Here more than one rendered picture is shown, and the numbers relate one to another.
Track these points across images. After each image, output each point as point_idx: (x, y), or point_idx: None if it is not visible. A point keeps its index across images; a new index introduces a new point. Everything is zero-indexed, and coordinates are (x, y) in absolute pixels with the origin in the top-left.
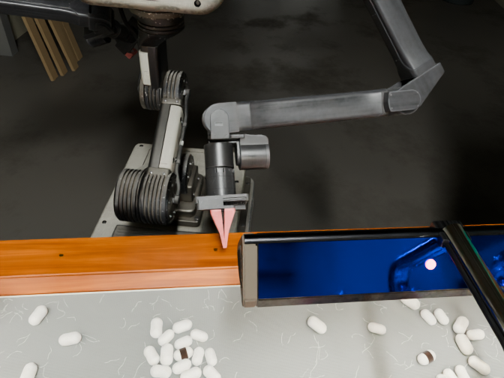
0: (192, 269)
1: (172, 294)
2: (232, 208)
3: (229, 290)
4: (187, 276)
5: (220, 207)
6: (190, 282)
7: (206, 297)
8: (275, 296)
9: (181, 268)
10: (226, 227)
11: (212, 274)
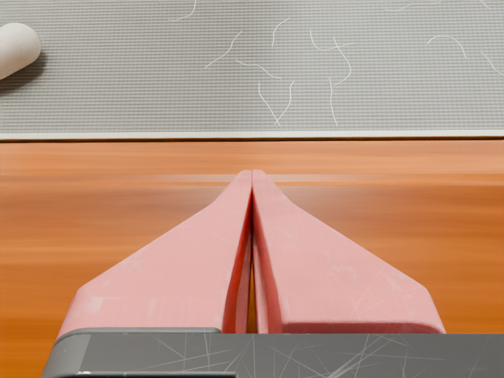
0: (424, 180)
1: (486, 108)
2: (98, 317)
3: (241, 115)
4: (442, 160)
5: (282, 350)
6: (419, 148)
7: (340, 88)
8: None
9: (480, 184)
10: (229, 214)
11: (318, 164)
